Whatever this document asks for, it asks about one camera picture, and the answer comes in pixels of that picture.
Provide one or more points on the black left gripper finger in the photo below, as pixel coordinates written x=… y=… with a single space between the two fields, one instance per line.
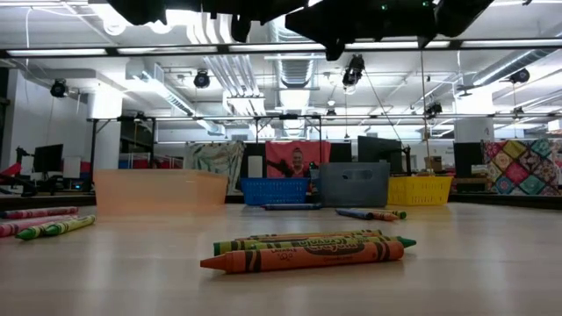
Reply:
x=276 y=15
x=281 y=4

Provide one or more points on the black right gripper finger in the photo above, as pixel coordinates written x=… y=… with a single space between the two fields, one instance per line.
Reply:
x=318 y=33
x=311 y=15

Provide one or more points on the blue crayon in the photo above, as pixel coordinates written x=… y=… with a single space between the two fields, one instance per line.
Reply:
x=353 y=214
x=294 y=206

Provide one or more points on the brown crayon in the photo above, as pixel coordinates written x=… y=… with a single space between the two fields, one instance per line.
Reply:
x=369 y=233

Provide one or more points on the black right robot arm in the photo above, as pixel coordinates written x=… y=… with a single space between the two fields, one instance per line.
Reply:
x=461 y=13

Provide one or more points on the black background robot arm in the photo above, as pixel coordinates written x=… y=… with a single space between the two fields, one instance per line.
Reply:
x=281 y=167

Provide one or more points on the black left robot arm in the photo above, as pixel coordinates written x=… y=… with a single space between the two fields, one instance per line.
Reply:
x=136 y=11

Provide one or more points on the black ceiling spotlight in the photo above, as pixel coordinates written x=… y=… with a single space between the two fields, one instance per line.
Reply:
x=520 y=76
x=434 y=109
x=202 y=80
x=59 y=89

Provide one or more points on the black horizontal rig bar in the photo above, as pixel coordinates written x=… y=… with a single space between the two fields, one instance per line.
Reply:
x=454 y=44

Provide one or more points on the black monitor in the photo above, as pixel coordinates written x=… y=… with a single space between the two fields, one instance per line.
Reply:
x=467 y=158
x=340 y=151
x=48 y=158
x=377 y=149

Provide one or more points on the red cloth backdrop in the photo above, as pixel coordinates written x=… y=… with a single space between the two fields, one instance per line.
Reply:
x=316 y=153

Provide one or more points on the person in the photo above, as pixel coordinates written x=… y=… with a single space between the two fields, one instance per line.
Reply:
x=298 y=158

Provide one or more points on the black upright panel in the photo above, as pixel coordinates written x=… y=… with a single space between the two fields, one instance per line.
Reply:
x=243 y=151

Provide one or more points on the white column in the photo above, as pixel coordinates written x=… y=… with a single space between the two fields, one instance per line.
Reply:
x=474 y=127
x=105 y=145

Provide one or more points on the floral patterned cloth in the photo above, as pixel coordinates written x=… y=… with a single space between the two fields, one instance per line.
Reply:
x=215 y=158

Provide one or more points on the cardboard box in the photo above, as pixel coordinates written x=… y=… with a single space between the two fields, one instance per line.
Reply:
x=432 y=164

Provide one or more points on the grey plastic bin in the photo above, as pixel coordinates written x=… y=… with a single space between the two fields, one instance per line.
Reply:
x=351 y=193

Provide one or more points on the blue plastic basket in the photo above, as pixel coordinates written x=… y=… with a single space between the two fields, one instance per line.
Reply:
x=272 y=193

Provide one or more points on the yellow plastic basket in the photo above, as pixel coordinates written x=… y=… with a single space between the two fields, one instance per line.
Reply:
x=417 y=191

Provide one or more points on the orange translucent plastic bin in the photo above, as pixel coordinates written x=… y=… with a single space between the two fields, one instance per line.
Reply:
x=162 y=188

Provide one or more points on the colourful patchwork quilt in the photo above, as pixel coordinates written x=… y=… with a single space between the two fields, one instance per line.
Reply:
x=518 y=167

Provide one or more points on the white computer case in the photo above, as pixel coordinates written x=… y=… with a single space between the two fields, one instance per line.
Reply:
x=71 y=167

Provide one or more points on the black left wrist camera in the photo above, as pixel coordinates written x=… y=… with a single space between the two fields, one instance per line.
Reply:
x=240 y=28

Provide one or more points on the round silver ventilation duct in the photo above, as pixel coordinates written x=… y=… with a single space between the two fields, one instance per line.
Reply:
x=298 y=72

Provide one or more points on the slanted silver ventilation duct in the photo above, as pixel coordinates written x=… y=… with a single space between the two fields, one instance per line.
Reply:
x=505 y=66

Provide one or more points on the black aluminium table frame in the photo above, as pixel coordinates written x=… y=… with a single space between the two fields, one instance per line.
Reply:
x=505 y=201

